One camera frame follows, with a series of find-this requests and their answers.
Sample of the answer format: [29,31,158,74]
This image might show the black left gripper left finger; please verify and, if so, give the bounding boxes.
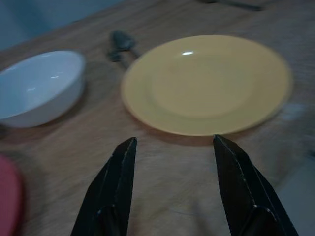
[70,137,138,236]

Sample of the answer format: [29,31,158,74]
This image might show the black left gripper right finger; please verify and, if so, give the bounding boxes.
[213,134,300,236]

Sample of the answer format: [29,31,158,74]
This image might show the red plate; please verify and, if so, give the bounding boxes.
[0,154,25,236]

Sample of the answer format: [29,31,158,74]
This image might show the yellow plate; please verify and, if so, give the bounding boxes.
[120,34,293,136]

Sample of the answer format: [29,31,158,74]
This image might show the white bowl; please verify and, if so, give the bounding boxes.
[0,50,87,128]

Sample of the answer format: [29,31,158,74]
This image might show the metal spoon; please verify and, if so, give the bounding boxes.
[196,0,263,12]
[109,29,142,59]

